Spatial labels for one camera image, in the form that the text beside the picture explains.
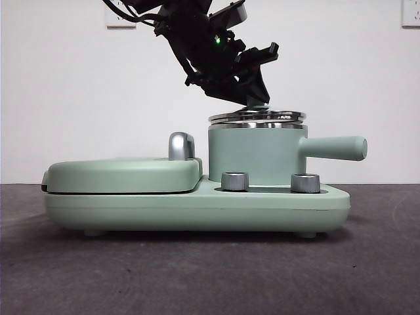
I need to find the glass pot lid green knob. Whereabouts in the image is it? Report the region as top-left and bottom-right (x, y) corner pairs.
(208, 94), (306, 125)

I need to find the silver control knob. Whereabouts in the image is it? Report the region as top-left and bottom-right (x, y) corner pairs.
(221, 171), (250, 191)
(291, 173), (322, 194)

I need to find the mint green breakfast machine base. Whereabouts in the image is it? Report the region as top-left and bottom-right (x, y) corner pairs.
(44, 175), (351, 238)

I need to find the mint green pot with handle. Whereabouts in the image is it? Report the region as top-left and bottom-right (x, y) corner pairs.
(207, 120), (368, 183)

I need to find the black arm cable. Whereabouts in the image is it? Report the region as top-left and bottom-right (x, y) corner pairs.
(102, 0), (159, 29)

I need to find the green griddle lid chrome handle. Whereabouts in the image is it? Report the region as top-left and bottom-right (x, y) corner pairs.
(41, 131), (204, 194)

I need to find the white wall socket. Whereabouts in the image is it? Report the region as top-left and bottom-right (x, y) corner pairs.
(104, 0), (137, 29)
(402, 0), (420, 28)

